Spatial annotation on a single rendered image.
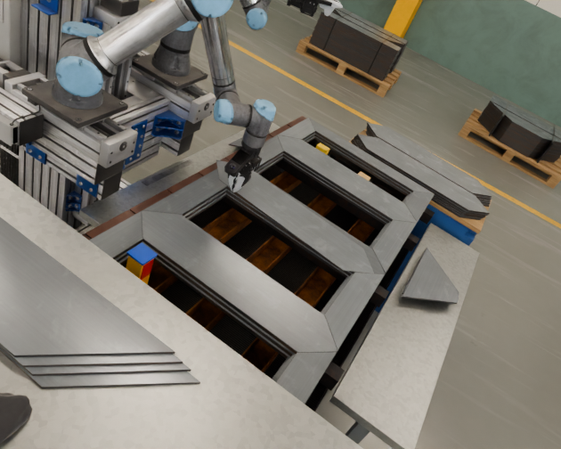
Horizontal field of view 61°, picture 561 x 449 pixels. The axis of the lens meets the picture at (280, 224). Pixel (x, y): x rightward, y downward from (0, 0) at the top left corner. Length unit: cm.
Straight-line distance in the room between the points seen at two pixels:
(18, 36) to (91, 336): 129
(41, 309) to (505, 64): 805
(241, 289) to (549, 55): 753
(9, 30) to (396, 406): 175
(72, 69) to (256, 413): 98
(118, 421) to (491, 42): 806
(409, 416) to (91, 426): 95
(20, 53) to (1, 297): 119
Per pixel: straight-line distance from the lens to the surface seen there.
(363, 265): 173
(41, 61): 197
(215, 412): 95
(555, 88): 863
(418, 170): 256
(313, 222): 179
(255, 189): 182
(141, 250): 139
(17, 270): 107
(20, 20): 199
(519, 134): 605
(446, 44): 856
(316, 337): 141
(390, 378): 160
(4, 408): 90
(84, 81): 144
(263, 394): 100
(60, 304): 101
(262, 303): 142
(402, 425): 153
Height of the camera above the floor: 187
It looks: 37 degrees down
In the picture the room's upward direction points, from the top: 25 degrees clockwise
